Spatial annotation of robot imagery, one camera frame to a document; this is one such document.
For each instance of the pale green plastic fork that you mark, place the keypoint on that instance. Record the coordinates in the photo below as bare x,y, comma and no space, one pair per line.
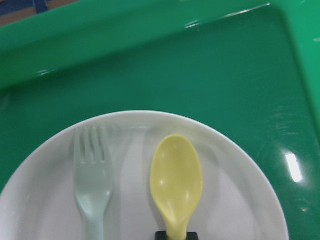
93,179

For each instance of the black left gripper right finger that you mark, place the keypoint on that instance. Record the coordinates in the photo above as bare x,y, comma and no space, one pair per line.
192,236

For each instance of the white round plate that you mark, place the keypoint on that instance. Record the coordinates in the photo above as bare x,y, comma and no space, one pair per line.
238,202

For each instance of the green plastic tray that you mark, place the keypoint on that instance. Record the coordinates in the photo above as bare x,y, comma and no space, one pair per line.
247,68

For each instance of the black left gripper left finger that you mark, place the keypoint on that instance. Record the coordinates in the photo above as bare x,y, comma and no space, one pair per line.
161,235

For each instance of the yellow plastic spoon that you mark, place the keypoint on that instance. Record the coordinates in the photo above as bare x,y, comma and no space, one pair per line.
176,183

